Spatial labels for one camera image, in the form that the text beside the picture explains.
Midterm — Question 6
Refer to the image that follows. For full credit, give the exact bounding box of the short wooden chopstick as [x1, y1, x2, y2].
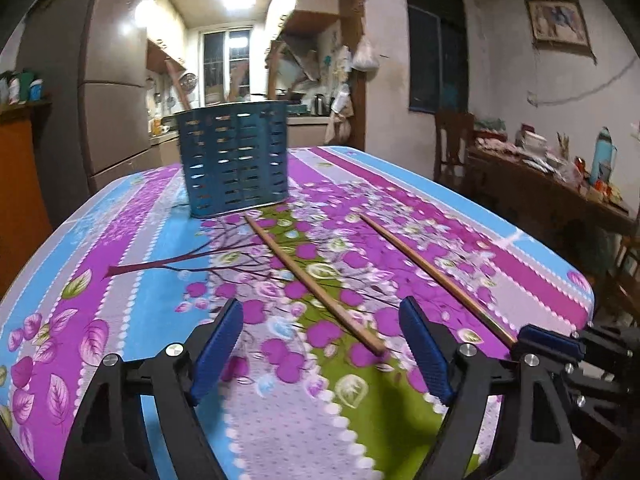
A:
[165, 58, 191, 112]

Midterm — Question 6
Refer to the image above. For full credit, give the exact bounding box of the kitchen window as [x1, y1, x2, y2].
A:
[201, 28, 252, 106]

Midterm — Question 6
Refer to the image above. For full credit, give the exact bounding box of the floral striped tablecloth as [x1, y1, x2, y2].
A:
[1, 148, 594, 479]

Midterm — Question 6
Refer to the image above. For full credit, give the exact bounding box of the cluttered wooden side table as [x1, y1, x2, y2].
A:
[463, 144, 636, 280]

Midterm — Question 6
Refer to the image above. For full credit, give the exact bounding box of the blue thermos bottle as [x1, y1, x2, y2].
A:
[589, 127, 617, 186]

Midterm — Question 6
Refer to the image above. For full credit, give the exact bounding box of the wooden chair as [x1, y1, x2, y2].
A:
[434, 110, 475, 192]

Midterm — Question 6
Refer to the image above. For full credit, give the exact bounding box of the orange wooden cabinet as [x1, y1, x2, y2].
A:
[0, 101, 52, 292]

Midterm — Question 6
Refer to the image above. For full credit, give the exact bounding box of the blue perforated utensil holder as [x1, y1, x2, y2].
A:
[176, 101, 288, 219]

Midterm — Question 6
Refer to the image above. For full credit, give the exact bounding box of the dark interior window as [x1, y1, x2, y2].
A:
[407, 0, 469, 114]

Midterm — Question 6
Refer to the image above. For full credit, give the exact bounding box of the framed elephant picture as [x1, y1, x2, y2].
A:
[525, 0, 596, 60]

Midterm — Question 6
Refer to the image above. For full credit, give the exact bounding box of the steel kettle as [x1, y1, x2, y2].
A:
[312, 93, 326, 116]

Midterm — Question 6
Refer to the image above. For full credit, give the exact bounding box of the white hanging plastic bag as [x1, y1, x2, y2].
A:
[352, 35, 380, 73]

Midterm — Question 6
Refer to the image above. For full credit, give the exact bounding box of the blue lidded cup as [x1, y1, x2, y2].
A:
[28, 79, 43, 102]

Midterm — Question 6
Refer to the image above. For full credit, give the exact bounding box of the steel range hood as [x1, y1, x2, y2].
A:
[280, 35, 320, 81]

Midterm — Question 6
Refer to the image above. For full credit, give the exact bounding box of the white bottle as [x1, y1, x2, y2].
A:
[9, 76, 21, 105]

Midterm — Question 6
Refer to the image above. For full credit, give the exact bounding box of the grey refrigerator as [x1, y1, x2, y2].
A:
[17, 0, 150, 226]

